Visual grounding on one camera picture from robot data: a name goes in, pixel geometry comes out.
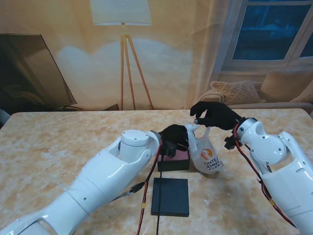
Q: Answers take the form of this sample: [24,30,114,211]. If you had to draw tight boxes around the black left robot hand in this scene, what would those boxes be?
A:
[160,124,191,151]

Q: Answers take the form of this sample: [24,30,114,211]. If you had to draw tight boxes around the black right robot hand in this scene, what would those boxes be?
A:
[190,101,242,131]

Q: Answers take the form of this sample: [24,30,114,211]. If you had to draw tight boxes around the white plastic bag orange logo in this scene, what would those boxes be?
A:
[184,123,224,175]

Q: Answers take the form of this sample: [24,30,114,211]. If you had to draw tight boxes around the black gift box pink inside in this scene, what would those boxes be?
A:
[157,149,191,172]

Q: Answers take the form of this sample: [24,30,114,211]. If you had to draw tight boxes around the black gift box lid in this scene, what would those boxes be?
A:
[151,178,190,217]

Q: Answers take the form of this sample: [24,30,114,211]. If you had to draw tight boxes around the beige knitted cushion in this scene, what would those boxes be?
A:
[291,85,313,103]
[210,80,262,105]

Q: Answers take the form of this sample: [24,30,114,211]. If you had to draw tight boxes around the beige sofa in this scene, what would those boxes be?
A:
[197,70,313,110]

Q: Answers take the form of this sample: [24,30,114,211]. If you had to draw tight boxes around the plain tan cushion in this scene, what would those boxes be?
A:
[259,70,313,102]

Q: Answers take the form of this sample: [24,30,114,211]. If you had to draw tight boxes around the white framed window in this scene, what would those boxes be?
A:
[219,0,313,74]

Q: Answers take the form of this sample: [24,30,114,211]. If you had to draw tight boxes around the white shade tripod floor lamp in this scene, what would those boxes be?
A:
[89,0,155,110]

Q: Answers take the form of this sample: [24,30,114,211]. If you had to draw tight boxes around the dark flat television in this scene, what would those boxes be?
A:
[0,33,83,111]

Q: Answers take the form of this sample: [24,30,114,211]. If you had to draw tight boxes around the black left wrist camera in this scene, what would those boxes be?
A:
[160,139,178,158]

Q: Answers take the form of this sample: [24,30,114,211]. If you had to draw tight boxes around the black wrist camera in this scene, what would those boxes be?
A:
[160,139,178,158]
[224,136,242,150]

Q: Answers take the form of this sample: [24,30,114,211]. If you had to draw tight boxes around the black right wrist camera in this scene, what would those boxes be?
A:
[224,136,242,150]

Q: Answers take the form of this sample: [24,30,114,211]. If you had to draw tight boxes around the red black right arm cables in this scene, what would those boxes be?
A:
[232,124,298,230]

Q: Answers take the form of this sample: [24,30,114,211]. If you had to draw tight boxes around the red black arm cables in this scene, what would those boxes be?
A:
[136,139,165,235]
[232,124,298,230]

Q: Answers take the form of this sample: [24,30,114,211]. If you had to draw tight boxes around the grey left arm cable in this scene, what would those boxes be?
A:
[117,182,147,199]

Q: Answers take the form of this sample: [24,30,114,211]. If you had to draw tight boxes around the red black left arm cables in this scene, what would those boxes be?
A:
[136,139,165,235]

